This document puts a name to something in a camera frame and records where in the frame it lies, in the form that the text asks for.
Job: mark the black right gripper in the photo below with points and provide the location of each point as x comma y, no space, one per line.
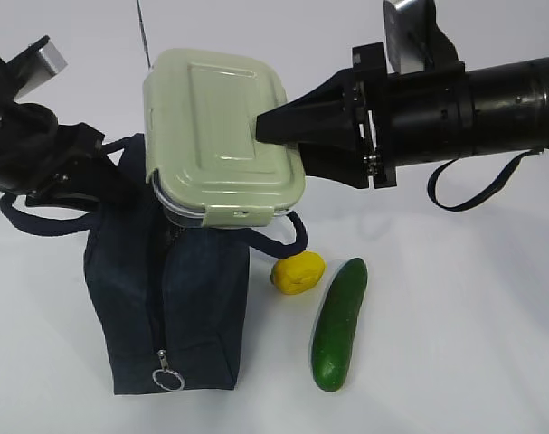
390,120

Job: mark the yellow lemon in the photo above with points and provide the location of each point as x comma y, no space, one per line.
297,274

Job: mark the green cucumber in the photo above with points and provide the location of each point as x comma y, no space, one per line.
334,334

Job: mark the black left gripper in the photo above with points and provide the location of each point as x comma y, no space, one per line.
33,149

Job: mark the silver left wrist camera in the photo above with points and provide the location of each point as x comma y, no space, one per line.
39,62

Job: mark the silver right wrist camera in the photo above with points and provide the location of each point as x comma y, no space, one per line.
414,41

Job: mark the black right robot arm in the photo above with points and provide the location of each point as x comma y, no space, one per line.
509,108

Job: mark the green lidded food container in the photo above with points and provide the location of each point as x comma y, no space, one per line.
203,158

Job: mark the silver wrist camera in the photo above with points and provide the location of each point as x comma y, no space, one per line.
39,62
414,41

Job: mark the navy blue lunch bag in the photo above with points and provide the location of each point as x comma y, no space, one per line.
171,301

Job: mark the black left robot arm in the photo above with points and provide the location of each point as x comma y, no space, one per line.
47,162

